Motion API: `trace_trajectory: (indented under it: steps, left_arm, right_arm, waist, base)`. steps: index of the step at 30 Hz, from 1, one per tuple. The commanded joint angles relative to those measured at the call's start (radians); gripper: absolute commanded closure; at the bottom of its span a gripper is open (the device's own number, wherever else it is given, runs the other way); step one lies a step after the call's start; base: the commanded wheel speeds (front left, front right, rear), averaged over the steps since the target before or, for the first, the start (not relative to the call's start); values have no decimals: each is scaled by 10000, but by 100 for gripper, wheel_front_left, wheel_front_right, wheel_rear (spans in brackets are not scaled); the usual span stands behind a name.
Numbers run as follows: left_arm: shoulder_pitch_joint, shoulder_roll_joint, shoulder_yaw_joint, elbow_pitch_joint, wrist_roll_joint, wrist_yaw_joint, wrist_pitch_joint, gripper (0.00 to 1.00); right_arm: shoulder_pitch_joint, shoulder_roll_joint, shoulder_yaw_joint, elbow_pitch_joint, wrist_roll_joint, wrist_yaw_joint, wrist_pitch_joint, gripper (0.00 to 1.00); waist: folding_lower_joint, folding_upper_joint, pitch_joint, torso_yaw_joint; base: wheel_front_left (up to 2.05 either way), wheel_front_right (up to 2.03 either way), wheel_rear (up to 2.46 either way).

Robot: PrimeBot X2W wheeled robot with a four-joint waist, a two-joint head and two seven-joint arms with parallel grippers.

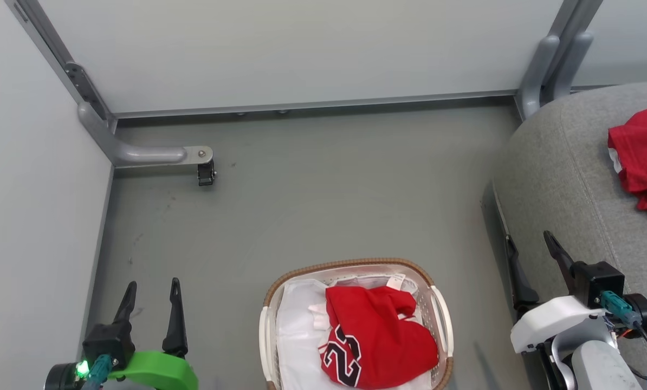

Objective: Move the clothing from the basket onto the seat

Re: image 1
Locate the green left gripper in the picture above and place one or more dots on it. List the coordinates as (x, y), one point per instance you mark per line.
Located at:
(155, 371)

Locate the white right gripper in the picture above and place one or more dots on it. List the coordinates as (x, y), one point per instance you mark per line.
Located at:
(551, 319)

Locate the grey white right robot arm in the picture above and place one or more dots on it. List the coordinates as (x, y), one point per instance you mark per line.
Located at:
(600, 368)

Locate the red clothing with white trim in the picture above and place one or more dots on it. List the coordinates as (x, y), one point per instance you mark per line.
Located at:
(646, 151)

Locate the white wicker-rimmed laundry basket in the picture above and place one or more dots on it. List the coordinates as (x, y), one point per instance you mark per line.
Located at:
(356, 264)

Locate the grey fabric sofa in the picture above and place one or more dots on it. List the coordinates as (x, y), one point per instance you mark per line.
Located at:
(562, 173)

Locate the black caster wheel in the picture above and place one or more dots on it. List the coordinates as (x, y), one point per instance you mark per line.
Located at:
(206, 174)

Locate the white garment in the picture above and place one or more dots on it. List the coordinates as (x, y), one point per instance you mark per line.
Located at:
(299, 325)

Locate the grey curved partition foot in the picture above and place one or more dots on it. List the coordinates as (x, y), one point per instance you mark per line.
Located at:
(139, 154)

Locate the red jersey with number print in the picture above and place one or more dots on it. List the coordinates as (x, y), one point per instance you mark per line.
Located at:
(383, 336)

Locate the grey forked partition foot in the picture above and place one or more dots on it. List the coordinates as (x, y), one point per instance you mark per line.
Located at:
(540, 70)

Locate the grey partition base rail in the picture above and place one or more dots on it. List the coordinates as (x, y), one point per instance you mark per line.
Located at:
(312, 104)

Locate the grey partition corner post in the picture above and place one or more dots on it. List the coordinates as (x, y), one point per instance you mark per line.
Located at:
(58, 54)

